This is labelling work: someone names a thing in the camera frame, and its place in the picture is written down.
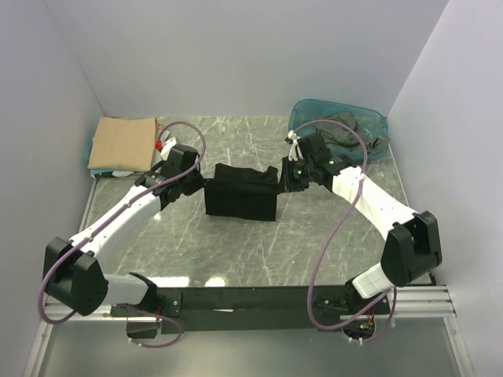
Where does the tan folded t shirt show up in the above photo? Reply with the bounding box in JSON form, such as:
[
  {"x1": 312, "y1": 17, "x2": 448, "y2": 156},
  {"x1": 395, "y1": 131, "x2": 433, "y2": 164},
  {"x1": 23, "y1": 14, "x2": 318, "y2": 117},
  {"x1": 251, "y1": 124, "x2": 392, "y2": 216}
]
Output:
[{"x1": 88, "y1": 116, "x2": 158, "y2": 172}]

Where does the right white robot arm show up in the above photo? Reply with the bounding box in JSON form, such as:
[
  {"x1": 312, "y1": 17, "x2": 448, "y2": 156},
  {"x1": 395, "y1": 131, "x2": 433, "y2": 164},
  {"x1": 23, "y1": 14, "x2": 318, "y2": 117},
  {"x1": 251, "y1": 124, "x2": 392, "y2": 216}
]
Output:
[{"x1": 281, "y1": 131, "x2": 442, "y2": 313}]

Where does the teal transparent plastic bin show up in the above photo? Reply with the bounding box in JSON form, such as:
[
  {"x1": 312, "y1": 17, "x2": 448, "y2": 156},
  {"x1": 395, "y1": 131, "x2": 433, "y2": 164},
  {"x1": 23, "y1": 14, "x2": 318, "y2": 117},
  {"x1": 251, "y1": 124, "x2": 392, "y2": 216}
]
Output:
[{"x1": 288, "y1": 99, "x2": 388, "y2": 163}]

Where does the black t shirt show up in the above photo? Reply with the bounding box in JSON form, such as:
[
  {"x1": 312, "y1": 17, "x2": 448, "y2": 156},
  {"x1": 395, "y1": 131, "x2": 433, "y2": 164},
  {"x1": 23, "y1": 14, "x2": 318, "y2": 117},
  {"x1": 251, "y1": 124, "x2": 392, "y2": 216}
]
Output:
[{"x1": 204, "y1": 163, "x2": 278, "y2": 221}]

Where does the purple cable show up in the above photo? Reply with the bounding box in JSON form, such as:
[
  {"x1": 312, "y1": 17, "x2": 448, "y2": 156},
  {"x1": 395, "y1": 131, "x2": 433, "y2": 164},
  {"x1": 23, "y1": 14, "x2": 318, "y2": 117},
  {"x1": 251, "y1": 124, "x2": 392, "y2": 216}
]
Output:
[
  {"x1": 38, "y1": 121, "x2": 207, "y2": 350},
  {"x1": 288, "y1": 119, "x2": 397, "y2": 342}
]

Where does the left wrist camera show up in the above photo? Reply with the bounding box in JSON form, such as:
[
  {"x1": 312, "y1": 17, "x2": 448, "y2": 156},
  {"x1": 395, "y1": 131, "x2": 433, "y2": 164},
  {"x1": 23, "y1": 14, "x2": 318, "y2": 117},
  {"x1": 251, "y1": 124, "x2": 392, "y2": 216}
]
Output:
[{"x1": 156, "y1": 137, "x2": 178, "y2": 160}]

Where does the black base crossbar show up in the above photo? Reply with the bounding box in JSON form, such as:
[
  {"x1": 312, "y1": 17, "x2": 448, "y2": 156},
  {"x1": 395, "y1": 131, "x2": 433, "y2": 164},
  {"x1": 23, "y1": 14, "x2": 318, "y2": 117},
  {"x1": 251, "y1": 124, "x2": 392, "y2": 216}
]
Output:
[{"x1": 109, "y1": 285, "x2": 394, "y2": 337}]

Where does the grey crumpled t shirt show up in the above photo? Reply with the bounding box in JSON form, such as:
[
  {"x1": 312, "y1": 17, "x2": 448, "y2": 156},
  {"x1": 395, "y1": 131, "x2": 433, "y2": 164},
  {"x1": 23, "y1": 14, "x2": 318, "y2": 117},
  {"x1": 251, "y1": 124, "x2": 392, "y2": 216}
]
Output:
[{"x1": 314, "y1": 112, "x2": 390, "y2": 159}]

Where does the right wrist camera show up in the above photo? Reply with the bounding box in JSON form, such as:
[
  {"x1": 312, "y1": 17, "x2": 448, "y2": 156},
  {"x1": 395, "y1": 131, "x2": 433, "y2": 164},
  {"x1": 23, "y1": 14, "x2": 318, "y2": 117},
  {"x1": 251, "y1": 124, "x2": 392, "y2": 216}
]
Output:
[{"x1": 285, "y1": 130, "x2": 303, "y2": 162}]

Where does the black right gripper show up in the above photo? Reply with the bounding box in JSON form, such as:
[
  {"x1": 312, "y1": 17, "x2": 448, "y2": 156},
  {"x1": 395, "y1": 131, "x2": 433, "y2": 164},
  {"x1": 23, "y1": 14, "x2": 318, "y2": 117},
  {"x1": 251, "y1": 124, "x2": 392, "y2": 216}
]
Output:
[{"x1": 277, "y1": 156, "x2": 314, "y2": 193}]

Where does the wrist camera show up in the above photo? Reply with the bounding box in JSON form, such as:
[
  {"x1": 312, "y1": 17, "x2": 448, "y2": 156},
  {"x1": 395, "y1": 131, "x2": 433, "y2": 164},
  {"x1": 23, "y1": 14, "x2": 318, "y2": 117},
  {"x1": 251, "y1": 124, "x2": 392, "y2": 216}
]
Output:
[
  {"x1": 156, "y1": 137, "x2": 178, "y2": 160},
  {"x1": 285, "y1": 130, "x2": 303, "y2": 162}
]

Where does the aluminium frame rail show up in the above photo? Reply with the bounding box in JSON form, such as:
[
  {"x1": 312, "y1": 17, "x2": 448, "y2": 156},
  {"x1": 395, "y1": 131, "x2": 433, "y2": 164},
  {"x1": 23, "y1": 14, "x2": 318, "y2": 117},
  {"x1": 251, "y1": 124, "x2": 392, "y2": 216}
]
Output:
[{"x1": 19, "y1": 172, "x2": 472, "y2": 377}]

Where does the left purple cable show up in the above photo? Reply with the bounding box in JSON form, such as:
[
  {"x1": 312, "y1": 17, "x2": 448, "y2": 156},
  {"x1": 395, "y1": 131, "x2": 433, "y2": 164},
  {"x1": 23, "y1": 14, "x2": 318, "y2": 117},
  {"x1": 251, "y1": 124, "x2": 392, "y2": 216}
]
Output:
[{"x1": 38, "y1": 121, "x2": 207, "y2": 350}]

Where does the white folded t shirt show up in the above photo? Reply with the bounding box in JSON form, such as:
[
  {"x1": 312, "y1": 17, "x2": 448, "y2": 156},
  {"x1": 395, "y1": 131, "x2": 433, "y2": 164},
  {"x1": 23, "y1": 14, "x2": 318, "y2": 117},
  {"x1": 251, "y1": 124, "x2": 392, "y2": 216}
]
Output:
[{"x1": 111, "y1": 130, "x2": 171, "y2": 178}]

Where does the teal folded t shirt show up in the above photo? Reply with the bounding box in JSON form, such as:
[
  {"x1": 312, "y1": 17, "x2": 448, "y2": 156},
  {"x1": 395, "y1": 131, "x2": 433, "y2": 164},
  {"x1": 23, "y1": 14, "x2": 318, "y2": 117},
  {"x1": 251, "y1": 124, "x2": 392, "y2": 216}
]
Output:
[{"x1": 84, "y1": 135, "x2": 115, "y2": 178}]

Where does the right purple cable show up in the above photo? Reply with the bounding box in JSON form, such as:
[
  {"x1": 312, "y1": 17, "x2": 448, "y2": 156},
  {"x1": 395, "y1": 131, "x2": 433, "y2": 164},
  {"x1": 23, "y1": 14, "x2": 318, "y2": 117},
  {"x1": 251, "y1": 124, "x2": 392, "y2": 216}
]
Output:
[{"x1": 288, "y1": 119, "x2": 397, "y2": 342}]

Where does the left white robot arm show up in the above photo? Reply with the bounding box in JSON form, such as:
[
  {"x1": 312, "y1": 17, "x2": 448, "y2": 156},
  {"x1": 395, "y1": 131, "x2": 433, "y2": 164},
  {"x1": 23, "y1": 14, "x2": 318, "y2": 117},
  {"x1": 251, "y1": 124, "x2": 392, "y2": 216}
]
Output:
[{"x1": 39, "y1": 144, "x2": 204, "y2": 316}]

